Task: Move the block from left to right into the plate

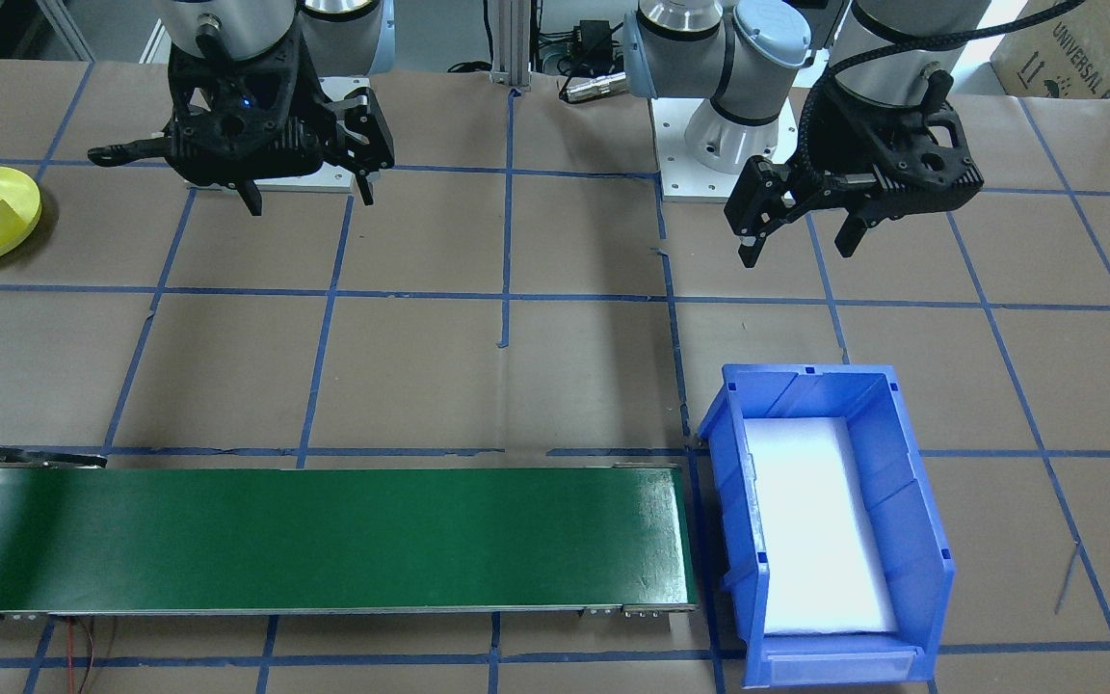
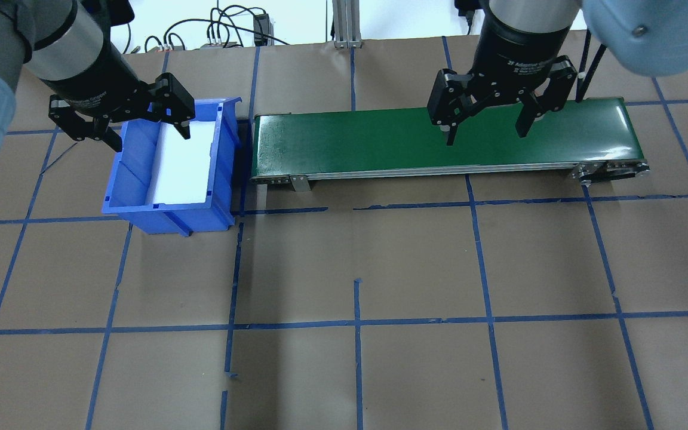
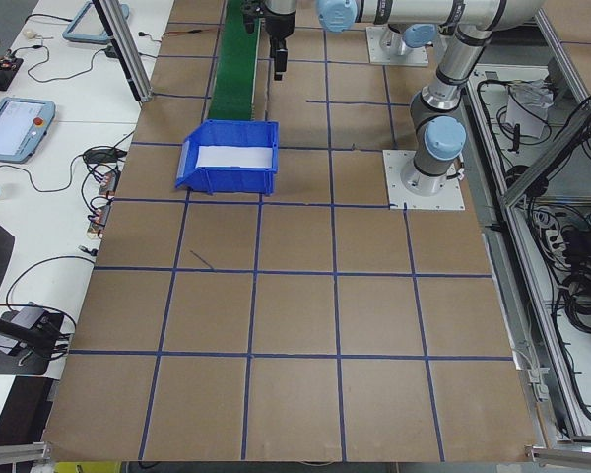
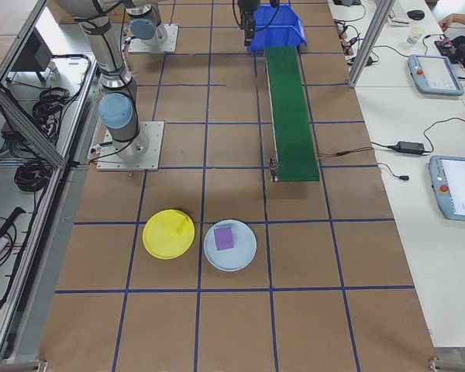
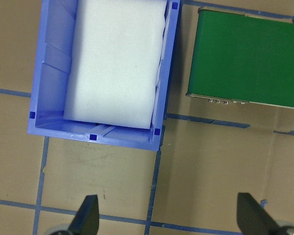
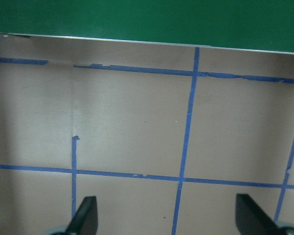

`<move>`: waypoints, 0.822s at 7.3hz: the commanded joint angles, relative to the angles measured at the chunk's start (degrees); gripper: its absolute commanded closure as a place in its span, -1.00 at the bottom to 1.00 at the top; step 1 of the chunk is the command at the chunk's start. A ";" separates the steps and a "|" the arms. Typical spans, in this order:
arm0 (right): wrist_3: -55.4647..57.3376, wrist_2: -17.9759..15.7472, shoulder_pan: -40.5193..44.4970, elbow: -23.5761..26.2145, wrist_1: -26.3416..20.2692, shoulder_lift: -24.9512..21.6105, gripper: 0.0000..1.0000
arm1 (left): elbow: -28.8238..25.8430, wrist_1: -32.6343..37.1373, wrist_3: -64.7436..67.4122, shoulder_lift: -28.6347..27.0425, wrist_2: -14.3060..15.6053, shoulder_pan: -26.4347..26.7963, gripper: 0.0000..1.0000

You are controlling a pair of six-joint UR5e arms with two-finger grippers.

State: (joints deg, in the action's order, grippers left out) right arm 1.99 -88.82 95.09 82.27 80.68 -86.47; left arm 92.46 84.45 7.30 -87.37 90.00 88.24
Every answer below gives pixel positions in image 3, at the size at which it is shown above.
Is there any green conveyor belt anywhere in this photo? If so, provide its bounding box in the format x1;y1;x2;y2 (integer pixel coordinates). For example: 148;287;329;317
207;0;271;122

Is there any white foam sheet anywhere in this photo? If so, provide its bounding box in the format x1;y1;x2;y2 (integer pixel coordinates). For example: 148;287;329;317
196;145;273;169

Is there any blue plastic storage bin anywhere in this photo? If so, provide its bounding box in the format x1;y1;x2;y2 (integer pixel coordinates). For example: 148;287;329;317
174;120;280;197

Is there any light blue teach pendant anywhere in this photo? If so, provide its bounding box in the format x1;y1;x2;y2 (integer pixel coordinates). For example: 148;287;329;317
61;0;131;46

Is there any black desk power adapter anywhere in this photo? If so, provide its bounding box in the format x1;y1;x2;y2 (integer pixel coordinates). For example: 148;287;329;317
81;146;128;167

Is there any small circuit board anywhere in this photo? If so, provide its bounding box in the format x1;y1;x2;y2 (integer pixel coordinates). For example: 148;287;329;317
99;169;123;197
87;200;113;237

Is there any white side desk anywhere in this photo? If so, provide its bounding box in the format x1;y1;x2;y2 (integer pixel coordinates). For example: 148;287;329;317
0;0;175;395

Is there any white paper bag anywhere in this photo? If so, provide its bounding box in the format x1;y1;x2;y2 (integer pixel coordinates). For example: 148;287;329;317
503;78;556;142

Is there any teach pendant with lit screen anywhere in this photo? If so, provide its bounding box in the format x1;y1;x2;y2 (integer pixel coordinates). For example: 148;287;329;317
0;97;57;165

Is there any black box with circuit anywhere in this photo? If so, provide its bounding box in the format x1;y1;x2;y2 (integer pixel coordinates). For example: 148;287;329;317
0;54;25;93

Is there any white power strip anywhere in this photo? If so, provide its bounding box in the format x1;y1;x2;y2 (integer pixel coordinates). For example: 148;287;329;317
531;209;575;270

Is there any black power plug adapter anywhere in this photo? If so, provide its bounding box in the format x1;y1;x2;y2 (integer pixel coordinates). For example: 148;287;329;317
563;227;591;257

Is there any small gray device box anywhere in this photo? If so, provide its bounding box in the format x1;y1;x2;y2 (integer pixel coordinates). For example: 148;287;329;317
13;304;44;330

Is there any yellow object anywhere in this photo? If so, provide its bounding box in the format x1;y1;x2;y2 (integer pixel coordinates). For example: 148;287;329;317
53;460;124;473

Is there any aluminium profile bar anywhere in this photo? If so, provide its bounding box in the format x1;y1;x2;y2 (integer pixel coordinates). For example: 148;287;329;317
524;442;591;467
0;441;50;465

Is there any white square base plate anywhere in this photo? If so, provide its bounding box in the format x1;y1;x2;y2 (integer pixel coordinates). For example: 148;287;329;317
365;25;430;68
382;149;467;212

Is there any aluminium profile post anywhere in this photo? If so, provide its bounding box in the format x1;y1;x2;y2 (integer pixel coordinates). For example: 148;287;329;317
92;0;154;103

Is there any thin black desk cable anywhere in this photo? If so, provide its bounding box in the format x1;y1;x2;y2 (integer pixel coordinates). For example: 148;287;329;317
3;253;96;304
0;147;89;194

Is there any V-shaped metal bar frame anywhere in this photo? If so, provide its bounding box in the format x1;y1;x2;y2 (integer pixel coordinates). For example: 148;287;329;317
442;0;591;449

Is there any black coiled cable bundle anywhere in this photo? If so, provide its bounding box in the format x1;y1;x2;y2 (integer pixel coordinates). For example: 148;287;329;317
549;268;591;336

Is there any black stand base plate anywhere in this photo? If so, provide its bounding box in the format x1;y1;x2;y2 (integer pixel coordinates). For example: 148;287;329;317
0;339;55;378

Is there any gray metal bracket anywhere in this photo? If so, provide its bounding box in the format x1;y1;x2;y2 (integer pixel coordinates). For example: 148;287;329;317
518;365;552;404

